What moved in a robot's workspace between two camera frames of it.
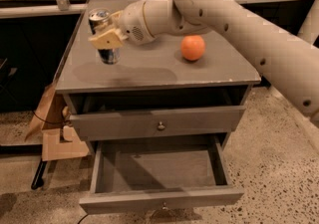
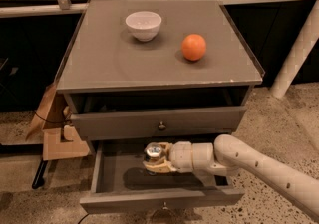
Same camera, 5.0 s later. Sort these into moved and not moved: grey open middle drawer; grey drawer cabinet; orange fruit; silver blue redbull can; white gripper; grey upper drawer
Moved: white gripper; silver blue redbull can
Not moved: grey drawer cabinet; orange fruit; grey upper drawer; grey open middle drawer
